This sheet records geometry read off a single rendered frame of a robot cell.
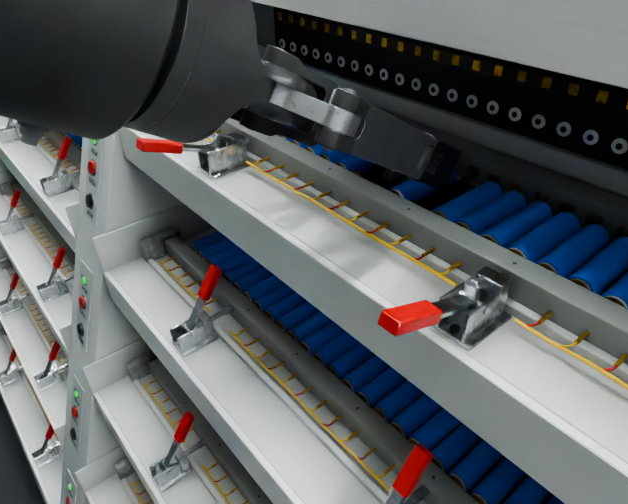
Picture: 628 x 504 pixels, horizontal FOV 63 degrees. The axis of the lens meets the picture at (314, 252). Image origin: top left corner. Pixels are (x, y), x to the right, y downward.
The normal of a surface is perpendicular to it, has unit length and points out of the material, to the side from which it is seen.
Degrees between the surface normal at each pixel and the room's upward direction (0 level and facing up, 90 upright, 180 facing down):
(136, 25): 86
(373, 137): 91
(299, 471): 19
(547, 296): 109
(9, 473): 0
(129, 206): 90
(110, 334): 90
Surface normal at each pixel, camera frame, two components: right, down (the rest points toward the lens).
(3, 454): 0.23, -0.89
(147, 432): -0.02, -0.82
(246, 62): 0.69, 0.29
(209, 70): 0.61, 0.49
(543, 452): -0.77, 0.38
